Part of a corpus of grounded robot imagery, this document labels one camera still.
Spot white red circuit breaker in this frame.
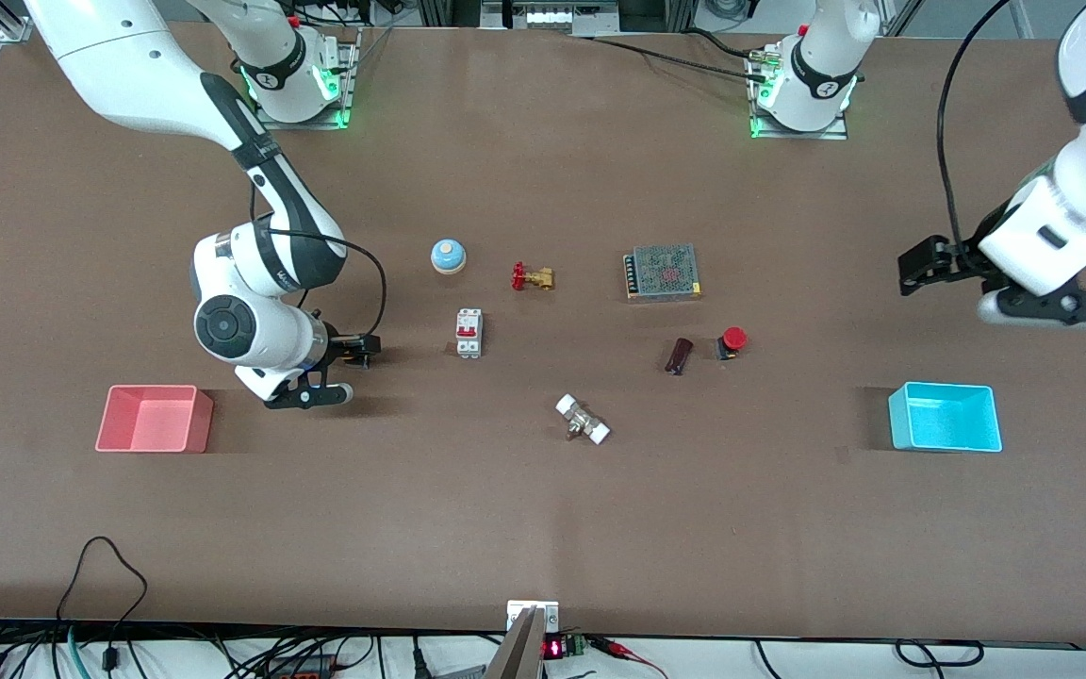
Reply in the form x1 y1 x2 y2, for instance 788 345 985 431
455 308 485 358

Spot cyan plastic bin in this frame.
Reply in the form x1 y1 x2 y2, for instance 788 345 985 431
888 382 1003 453

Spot pink plastic bin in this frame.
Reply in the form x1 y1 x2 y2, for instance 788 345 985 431
95 385 214 454

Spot metal fitting white end caps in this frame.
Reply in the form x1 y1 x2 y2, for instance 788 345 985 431
555 394 611 446

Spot metal mesh power supply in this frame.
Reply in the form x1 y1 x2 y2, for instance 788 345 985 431
624 244 703 303

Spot black orange adapter box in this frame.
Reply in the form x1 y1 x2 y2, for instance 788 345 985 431
265 654 337 679

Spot silver control box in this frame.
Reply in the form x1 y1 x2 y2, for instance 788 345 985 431
482 0 619 31

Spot red alligator clip lead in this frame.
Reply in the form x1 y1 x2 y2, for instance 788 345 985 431
590 637 666 678

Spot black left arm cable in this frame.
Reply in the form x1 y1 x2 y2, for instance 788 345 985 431
936 0 1015 251

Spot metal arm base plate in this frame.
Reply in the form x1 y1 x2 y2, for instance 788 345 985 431
253 28 360 130
750 42 848 141

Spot black looped cable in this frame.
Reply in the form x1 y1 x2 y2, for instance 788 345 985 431
58 537 149 671

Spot black cable across table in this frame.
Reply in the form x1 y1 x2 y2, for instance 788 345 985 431
590 34 772 75

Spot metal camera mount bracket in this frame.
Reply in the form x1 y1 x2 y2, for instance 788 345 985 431
485 601 560 679

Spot black cable loop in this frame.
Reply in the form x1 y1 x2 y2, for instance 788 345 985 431
895 639 984 668

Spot aluminium corner bracket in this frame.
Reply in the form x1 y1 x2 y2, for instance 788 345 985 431
0 0 35 44

